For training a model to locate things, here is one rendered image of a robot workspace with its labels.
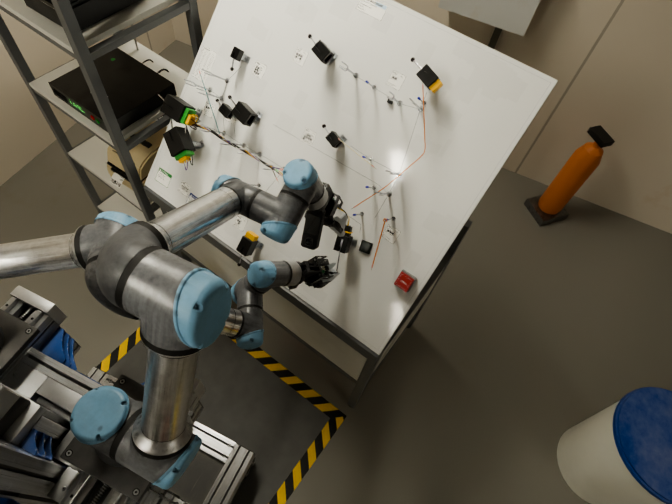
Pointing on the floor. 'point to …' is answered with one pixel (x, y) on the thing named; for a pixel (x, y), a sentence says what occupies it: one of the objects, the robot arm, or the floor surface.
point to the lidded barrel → (622, 451)
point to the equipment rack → (125, 199)
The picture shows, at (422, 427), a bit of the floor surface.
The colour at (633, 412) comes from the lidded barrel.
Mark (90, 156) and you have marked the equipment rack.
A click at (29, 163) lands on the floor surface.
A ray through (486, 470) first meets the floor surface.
